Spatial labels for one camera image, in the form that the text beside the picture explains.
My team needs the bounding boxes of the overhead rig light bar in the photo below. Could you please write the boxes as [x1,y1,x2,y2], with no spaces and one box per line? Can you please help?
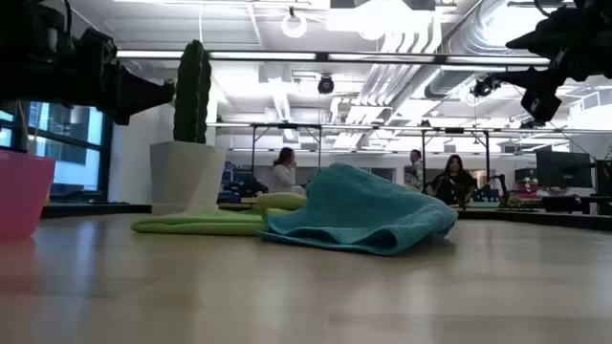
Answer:
[114,49,552,67]

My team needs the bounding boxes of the white ring light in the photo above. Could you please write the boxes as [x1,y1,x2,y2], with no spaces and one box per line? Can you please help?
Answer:
[280,6,309,40]

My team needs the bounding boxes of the black overhead camera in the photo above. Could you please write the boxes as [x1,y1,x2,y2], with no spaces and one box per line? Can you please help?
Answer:
[317,74,337,96]

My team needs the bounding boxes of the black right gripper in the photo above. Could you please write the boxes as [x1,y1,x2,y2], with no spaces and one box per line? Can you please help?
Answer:
[492,0,590,95]

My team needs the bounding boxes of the pink plastic basket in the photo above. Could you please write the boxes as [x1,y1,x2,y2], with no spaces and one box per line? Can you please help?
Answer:
[0,147,57,241]

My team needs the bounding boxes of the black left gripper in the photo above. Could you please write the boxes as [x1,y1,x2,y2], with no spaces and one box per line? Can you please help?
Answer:
[70,26,176,117]

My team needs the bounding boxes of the lime green microfiber towel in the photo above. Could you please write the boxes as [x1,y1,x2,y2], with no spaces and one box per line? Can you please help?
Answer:
[255,191,308,212]

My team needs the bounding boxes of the black background stand frame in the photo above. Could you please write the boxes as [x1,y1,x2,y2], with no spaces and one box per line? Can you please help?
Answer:
[420,127,492,193]
[250,122,323,179]

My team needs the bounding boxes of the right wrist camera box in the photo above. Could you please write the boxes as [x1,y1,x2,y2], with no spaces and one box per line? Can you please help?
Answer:
[520,89,564,124]

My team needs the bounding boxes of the black framed window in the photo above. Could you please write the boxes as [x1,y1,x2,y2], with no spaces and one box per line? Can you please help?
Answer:
[0,97,114,203]

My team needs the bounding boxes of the white hexagonal planter pot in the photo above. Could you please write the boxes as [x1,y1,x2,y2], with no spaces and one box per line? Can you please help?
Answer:
[149,140,228,215]

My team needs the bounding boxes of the black computer monitor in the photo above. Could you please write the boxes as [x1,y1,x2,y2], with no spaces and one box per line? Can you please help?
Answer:
[535,149,594,189]
[595,159,612,198]

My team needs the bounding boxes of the teal microfiber towel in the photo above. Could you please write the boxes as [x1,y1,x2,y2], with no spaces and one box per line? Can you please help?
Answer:
[256,161,459,257]

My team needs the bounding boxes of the person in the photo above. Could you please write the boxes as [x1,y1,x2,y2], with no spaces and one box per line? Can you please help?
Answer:
[403,148,426,190]
[271,146,308,196]
[425,153,480,207]

